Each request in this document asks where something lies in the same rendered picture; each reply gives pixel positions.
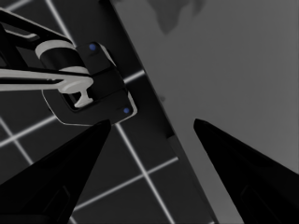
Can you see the dark robot body block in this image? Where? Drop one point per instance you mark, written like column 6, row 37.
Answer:
column 106, row 84

